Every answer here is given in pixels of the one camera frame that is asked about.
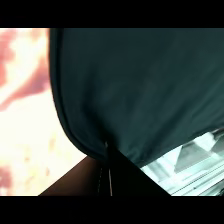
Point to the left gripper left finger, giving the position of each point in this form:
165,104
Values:
81,180

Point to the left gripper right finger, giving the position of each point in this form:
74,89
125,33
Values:
136,181

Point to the dark green shirt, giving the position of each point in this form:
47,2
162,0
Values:
140,86

